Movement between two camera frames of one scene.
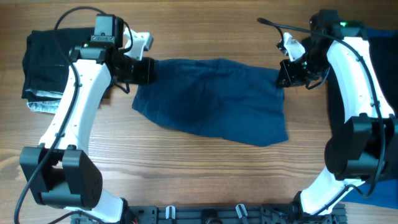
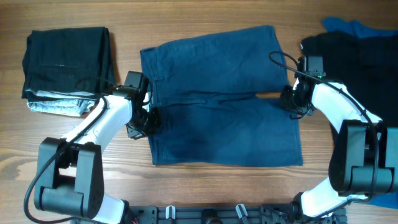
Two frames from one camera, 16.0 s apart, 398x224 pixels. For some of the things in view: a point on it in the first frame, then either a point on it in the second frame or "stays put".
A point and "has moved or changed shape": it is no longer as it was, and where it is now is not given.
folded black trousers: x=45 y=68 stays put
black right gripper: x=290 y=78 -> x=284 y=101
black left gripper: x=148 y=71 -> x=157 y=122
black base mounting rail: x=215 y=214 stays put
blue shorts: x=217 y=98 has moved or changed shape
